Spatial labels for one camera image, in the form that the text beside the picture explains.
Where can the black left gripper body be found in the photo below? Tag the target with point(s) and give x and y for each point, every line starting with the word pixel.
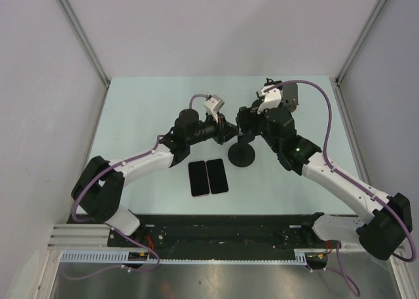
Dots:
pixel 207 130

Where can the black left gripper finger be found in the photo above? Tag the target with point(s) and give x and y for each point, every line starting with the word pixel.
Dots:
pixel 228 128
pixel 224 137

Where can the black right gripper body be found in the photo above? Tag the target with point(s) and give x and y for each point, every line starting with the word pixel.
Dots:
pixel 259 123

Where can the white phone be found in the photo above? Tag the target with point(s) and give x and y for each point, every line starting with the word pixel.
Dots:
pixel 217 176

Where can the pink phone black screen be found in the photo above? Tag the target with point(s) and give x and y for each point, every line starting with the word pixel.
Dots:
pixel 198 178

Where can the black tripod phone stand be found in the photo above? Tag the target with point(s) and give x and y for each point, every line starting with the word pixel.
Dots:
pixel 271 82

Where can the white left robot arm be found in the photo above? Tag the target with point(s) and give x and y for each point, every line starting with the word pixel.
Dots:
pixel 99 188

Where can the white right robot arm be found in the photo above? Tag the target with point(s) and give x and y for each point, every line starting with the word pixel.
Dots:
pixel 382 222

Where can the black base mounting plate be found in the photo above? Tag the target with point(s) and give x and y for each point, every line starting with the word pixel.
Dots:
pixel 229 238

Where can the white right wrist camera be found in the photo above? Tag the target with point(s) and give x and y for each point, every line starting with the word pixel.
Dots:
pixel 270 96

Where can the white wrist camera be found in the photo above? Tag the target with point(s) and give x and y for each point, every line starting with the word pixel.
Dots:
pixel 270 96
pixel 213 105

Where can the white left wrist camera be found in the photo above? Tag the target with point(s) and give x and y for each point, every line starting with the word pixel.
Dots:
pixel 213 105

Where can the white corner frame post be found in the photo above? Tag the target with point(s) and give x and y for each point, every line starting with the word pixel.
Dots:
pixel 366 30

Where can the left aluminium frame post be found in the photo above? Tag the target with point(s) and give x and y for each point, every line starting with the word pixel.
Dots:
pixel 82 37

